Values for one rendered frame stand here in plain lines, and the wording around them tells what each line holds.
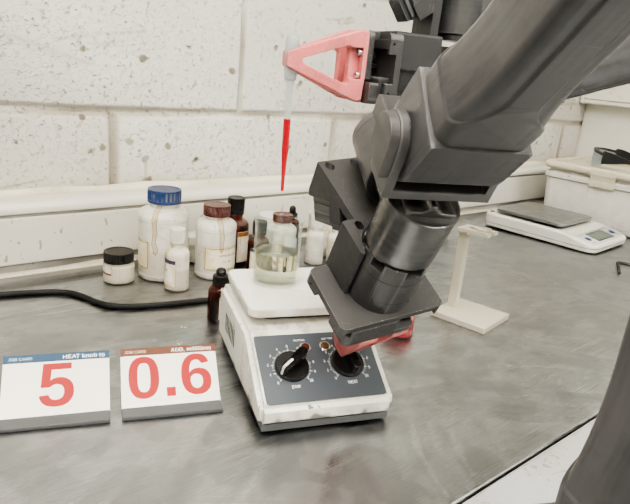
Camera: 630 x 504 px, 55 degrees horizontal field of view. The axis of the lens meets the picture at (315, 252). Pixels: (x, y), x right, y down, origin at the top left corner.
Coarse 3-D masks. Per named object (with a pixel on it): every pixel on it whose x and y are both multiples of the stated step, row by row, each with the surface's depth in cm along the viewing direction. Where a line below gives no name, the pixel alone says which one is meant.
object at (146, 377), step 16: (192, 352) 60; (208, 352) 60; (128, 368) 57; (144, 368) 57; (160, 368) 58; (176, 368) 58; (192, 368) 59; (208, 368) 59; (128, 384) 56; (144, 384) 57; (160, 384) 57; (176, 384) 57; (192, 384) 58; (208, 384) 58; (128, 400) 55
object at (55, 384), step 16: (16, 368) 54; (32, 368) 55; (48, 368) 55; (64, 368) 55; (80, 368) 56; (96, 368) 56; (16, 384) 54; (32, 384) 54; (48, 384) 54; (64, 384) 55; (80, 384) 55; (96, 384) 55; (16, 400) 53; (32, 400) 53; (48, 400) 54; (64, 400) 54; (80, 400) 54; (96, 400) 55
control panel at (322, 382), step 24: (264, 336) 58; (288, 336) 59; (312, 336) 59; (264, 360) 56; (312, 360) 57; (264, 384) 54; (288, 384) 55; (312, 384) 56; (336, 384) 56; (360, 384) 57
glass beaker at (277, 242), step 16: (256, 224) 63; (272, 224) 67; (288, 224) 67; (256, 240) 64; (272, 240) 62; (288, 240) 63; (256, 256) 64; (272, 256) 63; (288, 256) 63; (256, 272) 64; (272, 272) 63; (288, 272) 64
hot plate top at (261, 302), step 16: (240, 272) 68; (304, 272) 70; (240, 288) 63; (256, 288) 64; (272, 288) 64; (288, 288) 64; (304, 288) 65; (256, 304) 59; (272, 304) 60; (288, 304) 60; (304, 304) 61; (320, 304) 61
